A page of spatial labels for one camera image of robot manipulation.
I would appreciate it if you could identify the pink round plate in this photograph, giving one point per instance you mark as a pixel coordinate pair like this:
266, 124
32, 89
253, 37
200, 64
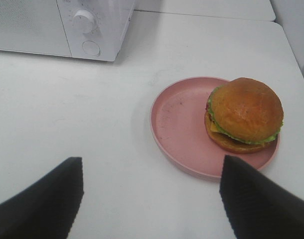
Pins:
177, 121

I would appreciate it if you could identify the white microwave oven body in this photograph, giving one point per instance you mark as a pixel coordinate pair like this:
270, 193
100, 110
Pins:
112, 18

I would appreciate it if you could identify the lower white microwave knob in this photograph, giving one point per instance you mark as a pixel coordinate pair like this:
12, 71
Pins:
83, 21

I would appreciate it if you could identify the burger with lettuce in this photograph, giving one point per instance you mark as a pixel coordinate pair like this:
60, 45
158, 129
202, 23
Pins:
243, 116

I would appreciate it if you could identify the round white door button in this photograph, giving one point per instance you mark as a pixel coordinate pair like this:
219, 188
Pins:
91, 48

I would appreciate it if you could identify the white microwave door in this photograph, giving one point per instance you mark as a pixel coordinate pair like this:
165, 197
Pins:
32, 26

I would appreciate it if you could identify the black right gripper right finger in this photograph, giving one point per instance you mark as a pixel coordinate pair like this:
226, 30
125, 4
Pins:
256, 207

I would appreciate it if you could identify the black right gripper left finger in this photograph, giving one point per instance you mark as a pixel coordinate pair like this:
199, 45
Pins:
46, 209

